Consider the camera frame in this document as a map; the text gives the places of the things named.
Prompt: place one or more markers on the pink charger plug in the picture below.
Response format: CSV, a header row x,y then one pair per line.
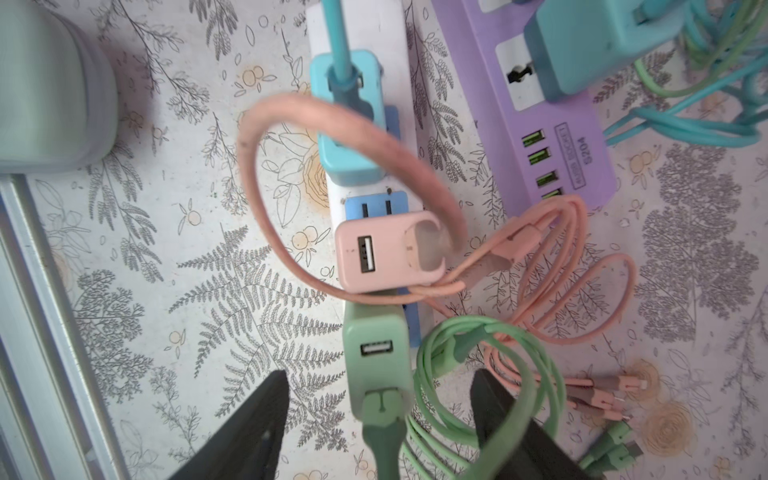
x,y
390,252

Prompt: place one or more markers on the teal charger plug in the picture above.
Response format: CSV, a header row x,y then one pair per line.
x,y
573,44
344,131

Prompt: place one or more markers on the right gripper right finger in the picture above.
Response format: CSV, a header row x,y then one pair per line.
x,y
511,446

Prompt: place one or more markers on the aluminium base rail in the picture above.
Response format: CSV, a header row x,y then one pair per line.
x,y
54,422

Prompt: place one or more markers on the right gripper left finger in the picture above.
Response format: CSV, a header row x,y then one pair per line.
x,y
248,444

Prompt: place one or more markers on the white blue power strip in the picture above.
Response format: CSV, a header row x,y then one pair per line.
x,y
338,28

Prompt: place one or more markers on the pale green oblong case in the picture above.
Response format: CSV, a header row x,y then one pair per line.
x,y
59,99

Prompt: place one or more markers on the purple power strip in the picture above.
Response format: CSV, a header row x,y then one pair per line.
x,y
535,149

